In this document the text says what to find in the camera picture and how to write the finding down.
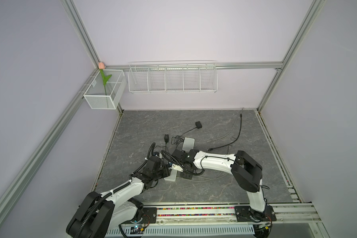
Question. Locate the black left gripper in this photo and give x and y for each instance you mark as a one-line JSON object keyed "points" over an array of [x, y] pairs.
{"points": [[166, 172]]}

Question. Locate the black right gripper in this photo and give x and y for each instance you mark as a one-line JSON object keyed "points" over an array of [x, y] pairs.
{"points": [[187, 176]]}

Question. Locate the white network switch box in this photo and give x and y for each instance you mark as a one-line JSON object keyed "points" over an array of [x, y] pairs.
{"points": [[188, 144]]}

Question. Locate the black power adapter large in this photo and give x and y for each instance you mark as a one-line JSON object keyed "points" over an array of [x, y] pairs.
{"points": [[166, 140]]}

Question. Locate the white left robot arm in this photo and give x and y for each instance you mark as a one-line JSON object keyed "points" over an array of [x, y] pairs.
{"points": [[116, 196]]}

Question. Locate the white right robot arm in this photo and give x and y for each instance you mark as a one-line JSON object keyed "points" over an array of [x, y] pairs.
{"points": [[245, 170]]}

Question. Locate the black power adapter small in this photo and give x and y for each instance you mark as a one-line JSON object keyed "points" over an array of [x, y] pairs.
{"points": [[176, 140]]}

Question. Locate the white mesh basket small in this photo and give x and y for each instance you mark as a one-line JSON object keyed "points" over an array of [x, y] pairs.
{"points": [[95, 94]]}

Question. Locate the artificial pink tulip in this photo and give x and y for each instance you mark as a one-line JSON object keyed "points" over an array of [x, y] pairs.
{"points": [[105, 78]]}

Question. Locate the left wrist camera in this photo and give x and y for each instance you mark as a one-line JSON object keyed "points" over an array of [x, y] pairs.
{"points": [[158, 154]]}

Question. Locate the front aluminium rail base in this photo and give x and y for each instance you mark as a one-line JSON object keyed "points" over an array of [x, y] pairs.
{"points": [[132, 220]]}

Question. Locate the white wire basket long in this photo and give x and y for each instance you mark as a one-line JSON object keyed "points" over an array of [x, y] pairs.
{"points": [[173, 76]]}

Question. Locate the aluminium frame rail right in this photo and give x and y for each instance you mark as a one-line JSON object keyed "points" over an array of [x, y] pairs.
{"points": [[286, 175]]}

